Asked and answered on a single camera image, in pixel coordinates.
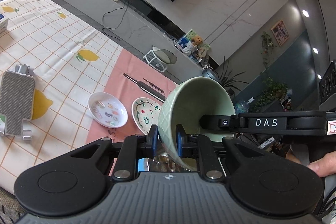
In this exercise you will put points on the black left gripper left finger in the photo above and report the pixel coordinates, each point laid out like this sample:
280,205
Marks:
131,150

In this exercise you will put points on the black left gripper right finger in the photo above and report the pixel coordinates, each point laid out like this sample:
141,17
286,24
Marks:
200,149

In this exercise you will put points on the green ceramic bowl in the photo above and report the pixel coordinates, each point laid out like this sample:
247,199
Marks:
185,105

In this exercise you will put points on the white sticker pattern dish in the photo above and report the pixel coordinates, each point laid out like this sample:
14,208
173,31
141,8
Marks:
107,110

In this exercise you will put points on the right hand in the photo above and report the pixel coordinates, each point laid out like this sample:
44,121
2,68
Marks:
325,166

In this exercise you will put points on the white plate green vine pattern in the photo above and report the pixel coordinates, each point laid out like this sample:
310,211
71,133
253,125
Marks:
145,112

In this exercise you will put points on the potted green plant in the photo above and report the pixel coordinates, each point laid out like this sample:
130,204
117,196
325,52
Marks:
273,91

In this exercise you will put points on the blue water bottle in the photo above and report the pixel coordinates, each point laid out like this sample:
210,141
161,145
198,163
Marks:
243,106

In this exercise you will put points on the grey trash bin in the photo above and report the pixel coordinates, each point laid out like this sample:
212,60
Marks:
208,73

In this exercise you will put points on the grey round stool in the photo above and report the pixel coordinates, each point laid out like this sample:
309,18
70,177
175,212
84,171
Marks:
159,59

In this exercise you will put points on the teddy bear toy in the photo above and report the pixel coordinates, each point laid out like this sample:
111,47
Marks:
197,41

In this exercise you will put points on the checked lemon tablecloth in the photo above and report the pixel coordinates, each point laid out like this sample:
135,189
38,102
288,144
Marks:
71,61

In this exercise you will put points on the grey phone stand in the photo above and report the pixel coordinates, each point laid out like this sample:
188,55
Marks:
17,97

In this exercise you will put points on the framed wall picture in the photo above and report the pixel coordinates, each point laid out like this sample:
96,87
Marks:
280,32

